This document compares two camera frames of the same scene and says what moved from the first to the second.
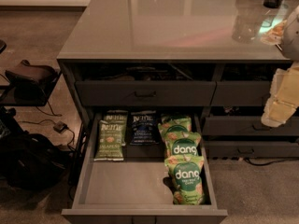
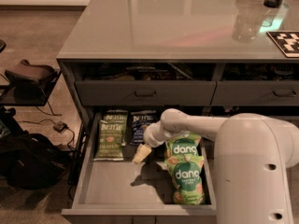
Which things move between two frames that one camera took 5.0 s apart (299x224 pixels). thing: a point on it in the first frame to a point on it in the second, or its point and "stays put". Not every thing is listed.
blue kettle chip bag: x=144 y=128 stays put
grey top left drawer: x=146 y=92 stays put
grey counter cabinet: x=157 y=80 stays put
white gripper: x=291 y=35 to x=151 y=136
